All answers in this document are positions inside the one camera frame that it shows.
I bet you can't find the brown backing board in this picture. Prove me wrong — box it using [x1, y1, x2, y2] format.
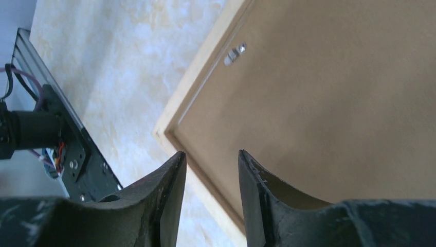
[174, 1, 435, 217]

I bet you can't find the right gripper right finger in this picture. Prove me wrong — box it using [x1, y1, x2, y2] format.
[238, 150, 435, 246]

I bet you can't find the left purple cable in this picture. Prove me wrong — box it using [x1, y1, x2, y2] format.
[0, 66, 55, 169]

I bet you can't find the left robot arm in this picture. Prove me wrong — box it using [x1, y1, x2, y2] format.
[1, 101, 63, 160]

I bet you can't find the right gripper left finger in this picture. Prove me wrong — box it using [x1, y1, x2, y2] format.
[1, 151, 187, 246]

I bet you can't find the wooden picture frame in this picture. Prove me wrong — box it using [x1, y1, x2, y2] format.
[152, 1, 254, 246]

